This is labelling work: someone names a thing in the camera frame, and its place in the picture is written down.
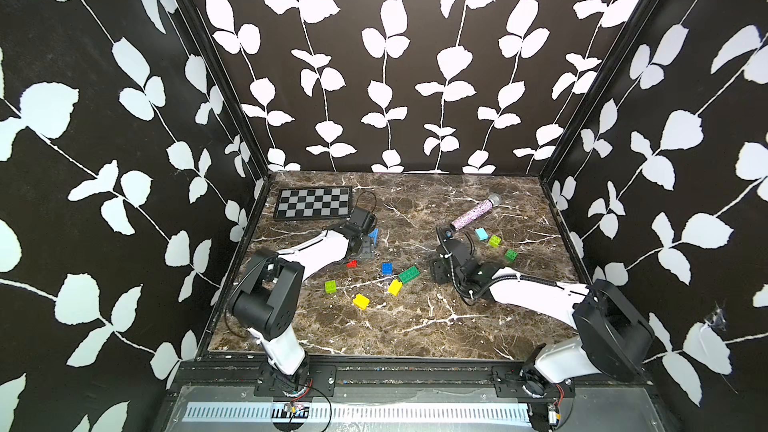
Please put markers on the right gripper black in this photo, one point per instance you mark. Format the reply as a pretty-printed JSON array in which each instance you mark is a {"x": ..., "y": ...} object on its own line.
[{"x": 436, "y": 267}]

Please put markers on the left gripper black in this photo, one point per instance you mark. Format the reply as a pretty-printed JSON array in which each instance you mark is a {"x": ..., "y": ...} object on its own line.
[{"x": 368, "y": 248}]

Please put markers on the light blue long lego brick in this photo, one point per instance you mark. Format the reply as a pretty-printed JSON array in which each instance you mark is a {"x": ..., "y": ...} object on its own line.
[{"x": 374, "y": 236}]

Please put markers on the dark green long lego brick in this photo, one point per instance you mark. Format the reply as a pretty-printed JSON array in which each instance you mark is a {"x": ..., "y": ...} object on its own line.
[{"x": 409, "y": 274}]

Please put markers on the yellow lego brick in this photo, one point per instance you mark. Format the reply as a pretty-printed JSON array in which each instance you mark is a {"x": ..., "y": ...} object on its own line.
[
  {"x": 361, "y": 302},
  {"x": 395, "y": 287}
]

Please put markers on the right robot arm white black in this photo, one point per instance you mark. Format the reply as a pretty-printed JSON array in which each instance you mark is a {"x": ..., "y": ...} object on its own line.
[{"x": 612, "y": 338}]

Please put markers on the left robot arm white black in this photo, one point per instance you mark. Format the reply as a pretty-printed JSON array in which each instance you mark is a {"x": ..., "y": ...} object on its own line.
[{"x": 266, "y": 299}]

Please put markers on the cyan lego brick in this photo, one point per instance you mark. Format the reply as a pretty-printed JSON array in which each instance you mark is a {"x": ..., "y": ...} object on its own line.
[{"x": 481, "y": 234}]

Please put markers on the lime green lego brick right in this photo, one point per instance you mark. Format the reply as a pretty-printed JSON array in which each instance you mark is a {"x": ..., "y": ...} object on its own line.
[{"x": 494, "y": 241}]

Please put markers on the lime green lego brick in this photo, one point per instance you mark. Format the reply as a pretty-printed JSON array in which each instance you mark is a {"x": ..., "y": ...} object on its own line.
[
  {"x": 494, "y": 241},
  {"x": 330, "y": 287}
]

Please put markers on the lime green lego brick left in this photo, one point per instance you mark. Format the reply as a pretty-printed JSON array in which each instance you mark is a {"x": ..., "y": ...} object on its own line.
[{"x": 330, "y": 287}]

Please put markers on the yellow lego brick front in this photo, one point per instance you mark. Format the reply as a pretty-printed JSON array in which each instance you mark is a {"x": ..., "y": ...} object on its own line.
[{"x": 361, "y": 302}]

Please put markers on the green square lego brick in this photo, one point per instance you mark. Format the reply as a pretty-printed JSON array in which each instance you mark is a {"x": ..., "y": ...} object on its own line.
[{"x": 511, "y": 255}]

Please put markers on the black white checkerboard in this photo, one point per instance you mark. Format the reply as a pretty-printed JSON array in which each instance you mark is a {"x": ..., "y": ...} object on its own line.
[{"x": 313, "y": 203}]

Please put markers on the purple glitter microphone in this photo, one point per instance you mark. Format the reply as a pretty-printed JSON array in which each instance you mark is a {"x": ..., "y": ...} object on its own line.
[{"x": 476, "y": 212}]

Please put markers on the white perforated strip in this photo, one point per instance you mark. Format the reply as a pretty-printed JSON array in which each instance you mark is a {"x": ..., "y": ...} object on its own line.
[{"x": 323, "y": 413}]

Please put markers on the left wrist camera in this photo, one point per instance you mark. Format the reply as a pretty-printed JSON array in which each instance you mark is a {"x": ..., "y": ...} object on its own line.
[{"x": 362, "y": 220}]

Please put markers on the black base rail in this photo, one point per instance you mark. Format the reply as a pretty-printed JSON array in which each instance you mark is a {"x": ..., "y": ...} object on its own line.
[{"x": 329, "y": 374}]

